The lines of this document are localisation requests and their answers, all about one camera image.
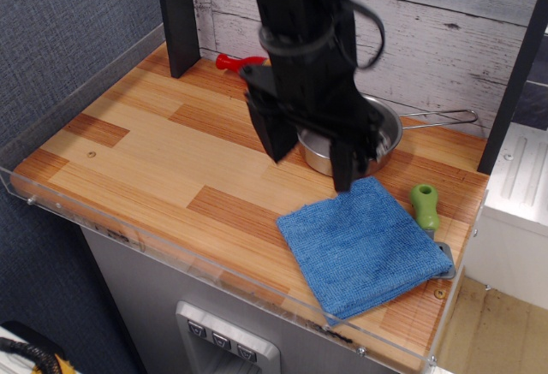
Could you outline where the dark post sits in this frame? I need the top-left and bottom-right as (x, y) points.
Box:
(477, 0), (547, 175)
(159, 0), (201, 78)

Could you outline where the yellow object at corner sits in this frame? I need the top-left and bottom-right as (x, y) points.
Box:
(55, 354), (78, 374)

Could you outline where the black braided cable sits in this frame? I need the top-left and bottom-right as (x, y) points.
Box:
(0, 335), (63, 374)

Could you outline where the green handled grey toy spatula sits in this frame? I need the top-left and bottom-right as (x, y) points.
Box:
(410, 183), (456, 280)

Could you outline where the blue microfiber napkin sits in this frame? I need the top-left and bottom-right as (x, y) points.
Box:
(277, 177), (452, 327)

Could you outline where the white toy sink unit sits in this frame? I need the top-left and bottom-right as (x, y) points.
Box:
(463, 123), (547, 309)

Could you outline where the dark left post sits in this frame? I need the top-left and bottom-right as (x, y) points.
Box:
(159, 0), (201, 78)

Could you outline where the dark right post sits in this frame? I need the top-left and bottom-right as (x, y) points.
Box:
(477, 0), (547, 175)

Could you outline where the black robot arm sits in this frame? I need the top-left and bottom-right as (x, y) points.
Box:
(240, 0), (384, 192)

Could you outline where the grey toy fridge cabinet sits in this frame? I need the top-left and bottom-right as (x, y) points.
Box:
(83, 229), (390, 373)

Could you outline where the silver dispenser panel with buttons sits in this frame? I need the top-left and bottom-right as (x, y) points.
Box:
(176, 300), (282, 374)

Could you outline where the red toy sauce bottle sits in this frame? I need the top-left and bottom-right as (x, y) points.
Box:
(215, 54), (271, 73)

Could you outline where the steel pan with wire handle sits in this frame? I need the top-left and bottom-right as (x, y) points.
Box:
(298, 96), (478, 178)

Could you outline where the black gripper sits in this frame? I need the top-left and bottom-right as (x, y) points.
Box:
(239, 44), (384, 192)

